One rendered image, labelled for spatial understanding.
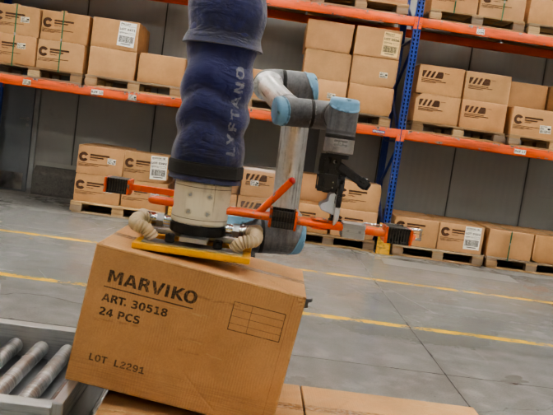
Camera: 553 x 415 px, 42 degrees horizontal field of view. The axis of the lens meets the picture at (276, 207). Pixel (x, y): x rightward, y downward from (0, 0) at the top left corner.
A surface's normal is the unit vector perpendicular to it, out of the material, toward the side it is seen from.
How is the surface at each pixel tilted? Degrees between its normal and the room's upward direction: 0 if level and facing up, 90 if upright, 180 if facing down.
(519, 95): 90
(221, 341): 90
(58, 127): 90
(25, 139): 90
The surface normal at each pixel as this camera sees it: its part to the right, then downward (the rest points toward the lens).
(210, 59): -0.13, -0.17
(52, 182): 0.04, 0.11
